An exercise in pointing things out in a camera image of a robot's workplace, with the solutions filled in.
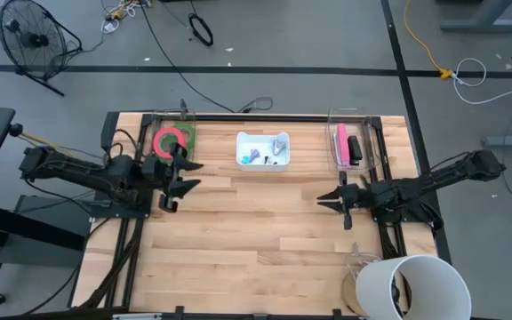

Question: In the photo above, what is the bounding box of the grey cable loop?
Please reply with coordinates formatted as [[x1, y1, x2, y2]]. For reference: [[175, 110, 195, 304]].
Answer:
[[236, 96, 275, 114]]

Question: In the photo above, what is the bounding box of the white power strip with cables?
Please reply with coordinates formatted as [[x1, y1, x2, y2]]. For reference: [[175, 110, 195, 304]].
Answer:
[[100, 0, 153, 35]]

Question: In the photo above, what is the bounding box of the yellow extension cable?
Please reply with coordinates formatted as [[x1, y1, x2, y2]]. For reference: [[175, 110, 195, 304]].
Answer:
[[404, 0, 456, 82]]

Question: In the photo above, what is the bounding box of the yellow rod with black knob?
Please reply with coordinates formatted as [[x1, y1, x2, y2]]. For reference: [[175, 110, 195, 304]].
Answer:
[[7, 123, 101, 161]]

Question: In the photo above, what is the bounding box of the black aluminium table frame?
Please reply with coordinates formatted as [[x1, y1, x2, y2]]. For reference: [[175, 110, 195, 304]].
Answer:
[[100, 110, 452, 320]]

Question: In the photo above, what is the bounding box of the clear plastic tray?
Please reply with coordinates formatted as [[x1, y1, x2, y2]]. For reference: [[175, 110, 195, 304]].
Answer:
[[326, 105, 380, 173], [147, 106, 197, 172]]

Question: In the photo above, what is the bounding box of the red tape roll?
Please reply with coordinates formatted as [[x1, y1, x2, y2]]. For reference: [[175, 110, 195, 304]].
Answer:
[[152, 127, 187, 160]]

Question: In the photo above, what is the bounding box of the green tape roll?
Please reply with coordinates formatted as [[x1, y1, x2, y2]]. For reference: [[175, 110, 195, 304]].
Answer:
[[169, 123, 197, 152]]

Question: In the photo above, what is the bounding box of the grey metal base plate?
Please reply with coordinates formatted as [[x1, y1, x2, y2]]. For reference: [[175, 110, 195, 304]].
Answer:
[[0, 194, 95, 269]]

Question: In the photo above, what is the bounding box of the white floor cable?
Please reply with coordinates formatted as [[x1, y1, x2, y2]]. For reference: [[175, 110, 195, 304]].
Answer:
[[451, 57, 512, 106]]

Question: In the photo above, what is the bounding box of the pink stapler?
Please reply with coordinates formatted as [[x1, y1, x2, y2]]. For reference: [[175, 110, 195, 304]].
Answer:
[[333, 123, 352, 169]]

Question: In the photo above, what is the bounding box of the long black floor cable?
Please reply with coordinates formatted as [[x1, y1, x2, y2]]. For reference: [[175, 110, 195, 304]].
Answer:
[[139, 0, 236, 113]]

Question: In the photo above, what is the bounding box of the black stapler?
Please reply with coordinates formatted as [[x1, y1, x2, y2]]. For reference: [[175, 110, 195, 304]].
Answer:
[[347, 135, 364, 167]]

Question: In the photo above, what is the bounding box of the clear glass lamp body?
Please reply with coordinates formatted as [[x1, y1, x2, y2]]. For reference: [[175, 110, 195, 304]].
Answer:
[[347, 242, 382, 282]]

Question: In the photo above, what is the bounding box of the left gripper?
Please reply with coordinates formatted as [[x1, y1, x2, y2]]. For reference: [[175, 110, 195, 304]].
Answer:
[[142, 141, 204, 214]]

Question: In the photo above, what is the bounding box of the white plastic bin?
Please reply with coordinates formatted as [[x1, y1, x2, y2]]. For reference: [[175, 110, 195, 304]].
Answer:
[[236, 131, 292, 172]]

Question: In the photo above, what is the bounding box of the grey desk foot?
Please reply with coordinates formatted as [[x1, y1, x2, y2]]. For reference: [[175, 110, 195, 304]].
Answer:
[[440, 0, 512, 33], [481, 134, 512, 148]]

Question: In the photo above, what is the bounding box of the silver metal bracket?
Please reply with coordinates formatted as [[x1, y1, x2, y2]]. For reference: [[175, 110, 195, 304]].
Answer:
[[111, 312, 164, 320]]

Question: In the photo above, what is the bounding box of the round wooden lamp base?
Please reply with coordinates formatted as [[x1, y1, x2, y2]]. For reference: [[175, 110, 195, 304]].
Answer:
[[340, 271, 368, 316]]

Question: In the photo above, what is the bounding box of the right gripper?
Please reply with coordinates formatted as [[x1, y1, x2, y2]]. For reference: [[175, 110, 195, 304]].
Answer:
[[316, 171, 375, 231]]

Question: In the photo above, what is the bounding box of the black floor fan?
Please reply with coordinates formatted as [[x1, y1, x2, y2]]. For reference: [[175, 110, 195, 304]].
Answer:
[[0, 0, 84, 98]]

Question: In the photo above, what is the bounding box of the black coiled cable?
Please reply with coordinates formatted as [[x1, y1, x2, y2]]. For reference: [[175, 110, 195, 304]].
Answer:
[[188, 12, 215, 48]]

